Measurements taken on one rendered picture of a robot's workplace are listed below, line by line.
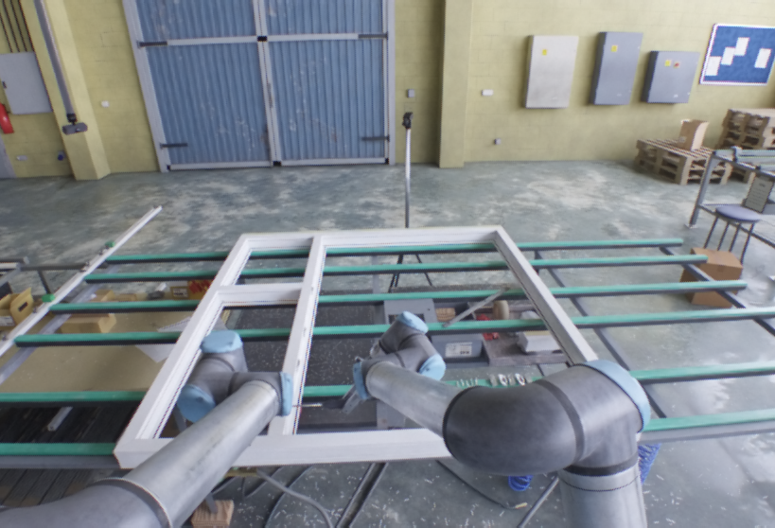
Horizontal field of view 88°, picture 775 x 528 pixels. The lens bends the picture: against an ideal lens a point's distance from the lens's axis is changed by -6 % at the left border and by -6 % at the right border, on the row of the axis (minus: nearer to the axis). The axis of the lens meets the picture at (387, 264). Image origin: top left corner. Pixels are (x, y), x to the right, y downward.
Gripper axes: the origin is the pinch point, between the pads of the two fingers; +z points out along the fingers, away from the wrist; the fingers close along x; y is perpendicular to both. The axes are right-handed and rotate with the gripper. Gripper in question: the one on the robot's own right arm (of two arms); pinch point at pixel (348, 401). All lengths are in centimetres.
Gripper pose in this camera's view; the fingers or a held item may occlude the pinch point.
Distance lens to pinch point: 136.1
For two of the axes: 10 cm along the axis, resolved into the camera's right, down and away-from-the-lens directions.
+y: -8.1, -5.4, -2.3
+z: -5.8, 7.8, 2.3
